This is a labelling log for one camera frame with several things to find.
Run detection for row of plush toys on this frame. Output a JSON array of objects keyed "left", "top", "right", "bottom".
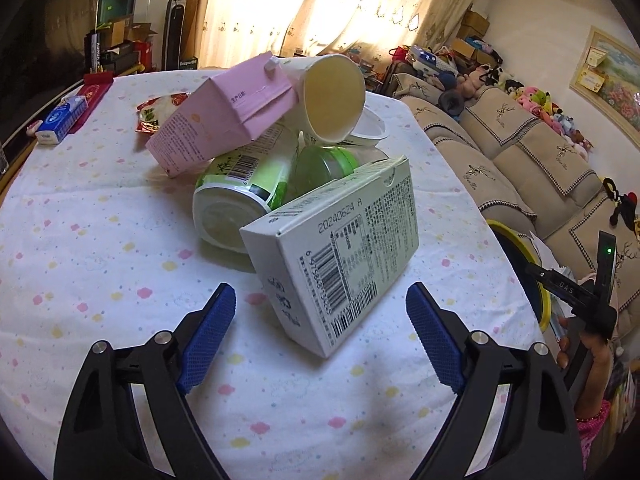
[{"left": 452, "top": 62, "right": 596, "bottom": 161}]

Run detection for clear green plastic jar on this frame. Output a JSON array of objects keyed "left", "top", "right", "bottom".
[{"left": 292, "top": 132, "right": 386, "bottom": 201}]

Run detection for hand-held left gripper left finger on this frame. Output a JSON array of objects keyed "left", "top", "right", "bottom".
[{"left": 54, "top": 282, "right": 237, "bottom": 480}]

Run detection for grey tower fan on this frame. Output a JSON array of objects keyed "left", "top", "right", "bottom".
[{"left": 164, "top": 0, "right": 187, "bottom": 71}]

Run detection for beige sofa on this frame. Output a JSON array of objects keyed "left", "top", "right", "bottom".
[{"left": 390, "top": 72, "right": 640, "bottom": 341}]

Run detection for grey round cushion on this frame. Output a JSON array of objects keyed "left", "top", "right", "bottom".
[{"left": 440, "top": 89, "right": 467, "bottom": 119}]

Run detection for white paper cup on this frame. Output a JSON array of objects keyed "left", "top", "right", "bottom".
[{"left": 272, "top": 53, "right": 367, "bottom": 145}]

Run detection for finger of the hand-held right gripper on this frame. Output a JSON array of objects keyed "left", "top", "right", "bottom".
[{"left": 524, "top": 261, "right": 560, "bottom": 288}]

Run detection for flat red box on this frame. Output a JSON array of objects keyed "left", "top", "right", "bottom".
[{"left": 62, "top": 72, "right": 115, "bottom": 135}]

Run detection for stacked brown cardboard boxes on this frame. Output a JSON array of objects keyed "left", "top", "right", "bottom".
[{"left": 459, "top": 10, "right": 491, "bottom": 40}]

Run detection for framed flower picture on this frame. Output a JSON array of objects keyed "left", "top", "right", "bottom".
[{"left": 569, "top": 25, "right": 640, "bottom": 133}]

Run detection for pink milk carton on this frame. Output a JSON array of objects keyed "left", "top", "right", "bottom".
[{"left": 145, "top": 51, "right": 296, "bottom": 178}]

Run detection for person's right hand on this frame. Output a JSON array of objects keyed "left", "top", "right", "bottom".
[{"left": 556, "top": 316, "right": 615, "bottom": 378}]

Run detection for pile of cardboard boxes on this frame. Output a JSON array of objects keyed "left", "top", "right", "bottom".
[{"left": 100, "top": 15, "right": 160, "bottom": 73}]

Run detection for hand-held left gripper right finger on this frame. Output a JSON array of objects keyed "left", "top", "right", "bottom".
[{"left": 405, "top": 281, "right": 585, "bottom": 480}]

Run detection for person's right forearm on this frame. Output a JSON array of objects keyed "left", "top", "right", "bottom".
[{"left": 574, "top": 372, "right": 614, "bottom": 423}]

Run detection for white cardboard box with barcode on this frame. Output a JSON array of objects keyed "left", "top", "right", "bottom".
[{"left": 239, "top": 156, "right": 420, "bottom": 359}]

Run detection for person's pink clothing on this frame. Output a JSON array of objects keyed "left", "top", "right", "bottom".
[{"left": 575, "top": 402, "right": 612, "bottom": 463}]

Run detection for black and red plush toy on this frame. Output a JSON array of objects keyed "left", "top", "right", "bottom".
[{"left": 600, "top": 177, "right": 640, "bottom": 232}]

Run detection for yellow trash bin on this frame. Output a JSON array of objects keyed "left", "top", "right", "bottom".
[{"left": 485, "top": 219, "right": 552, "bottom": 333}]

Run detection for loose white papers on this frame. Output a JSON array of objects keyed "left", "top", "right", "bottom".
[{"left": 529, "top": 236, "right": 563, "bottom": 271}]

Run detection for blue starred suitcase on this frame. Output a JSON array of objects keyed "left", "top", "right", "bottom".
[{"left": 405, "top": 45, "right": 442, "bottom": 74}]

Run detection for cream curtain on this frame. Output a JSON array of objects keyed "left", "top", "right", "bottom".
[{"left": 197, "top": 0, "right": 488, "bottom": 71}]

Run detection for white dotted tablecloth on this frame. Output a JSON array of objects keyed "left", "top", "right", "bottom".
[{"left": 0, "top": 67, "right": 546, "bottom": 480}]

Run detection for red and white snack packet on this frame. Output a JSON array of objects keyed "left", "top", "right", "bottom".
[{"left": 135, "top": 92, "right": 193, "bottom": 134}]

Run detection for blue tissue pack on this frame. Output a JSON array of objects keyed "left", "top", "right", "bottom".
[{"left": 34, "top": 96, "right": 90, "bottom": 146}]

